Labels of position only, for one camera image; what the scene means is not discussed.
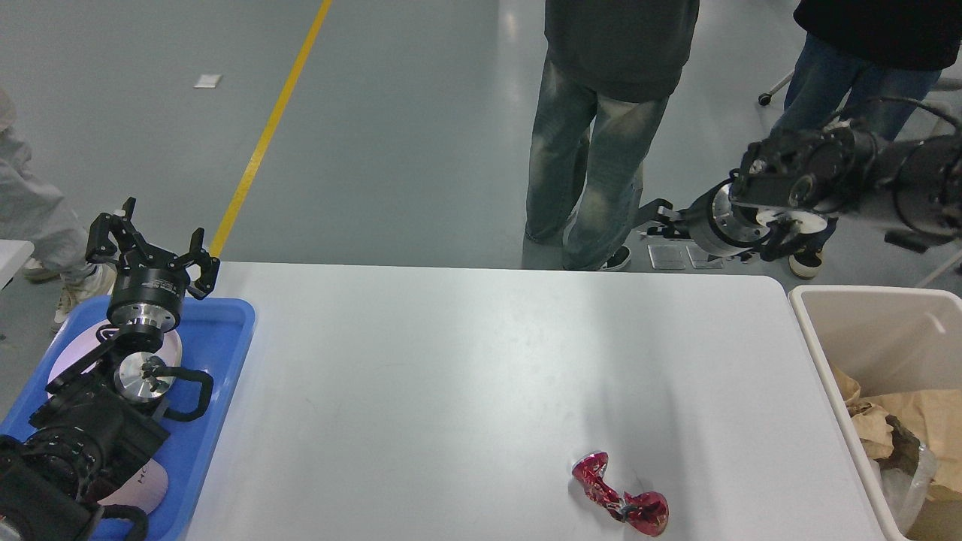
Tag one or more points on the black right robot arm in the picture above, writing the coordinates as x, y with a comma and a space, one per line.
788, 187

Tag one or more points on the person in faded jeans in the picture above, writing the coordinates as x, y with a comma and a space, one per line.
609, 72

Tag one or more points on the pink mug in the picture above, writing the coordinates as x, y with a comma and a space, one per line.
145, 489

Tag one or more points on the aluminium foil tray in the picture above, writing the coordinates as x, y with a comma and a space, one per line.
906, 474

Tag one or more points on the white side table corner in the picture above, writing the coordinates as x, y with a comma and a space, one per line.
14, 254

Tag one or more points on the beige plastic bin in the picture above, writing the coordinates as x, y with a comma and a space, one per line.
887, 339

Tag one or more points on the person in blue jeans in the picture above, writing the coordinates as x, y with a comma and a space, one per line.
874, 58

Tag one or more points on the pink plate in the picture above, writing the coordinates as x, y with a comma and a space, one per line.
75, 353

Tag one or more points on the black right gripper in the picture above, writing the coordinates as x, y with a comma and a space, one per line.
718, 226

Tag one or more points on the brown paper ball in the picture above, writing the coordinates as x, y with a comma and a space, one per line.
873, 429

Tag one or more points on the brown paper bag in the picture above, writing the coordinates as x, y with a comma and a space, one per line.
934, 417

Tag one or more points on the white paper scrap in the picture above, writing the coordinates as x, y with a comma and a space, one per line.
208, 81

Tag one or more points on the person in white trousers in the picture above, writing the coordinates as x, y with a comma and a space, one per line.
36, 211

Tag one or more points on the white office chair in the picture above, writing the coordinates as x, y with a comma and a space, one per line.
944, 84

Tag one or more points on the brown paper bag corner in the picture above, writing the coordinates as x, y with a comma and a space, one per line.
849, 388

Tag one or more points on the metal floor plates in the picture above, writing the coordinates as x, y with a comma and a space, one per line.
682, 256

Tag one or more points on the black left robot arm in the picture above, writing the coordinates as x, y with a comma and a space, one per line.
101, 423

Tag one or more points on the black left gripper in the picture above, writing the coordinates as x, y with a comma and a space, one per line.
141, 294

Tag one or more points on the crumpled red foil wrapper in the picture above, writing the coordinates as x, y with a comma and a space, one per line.
647, 512

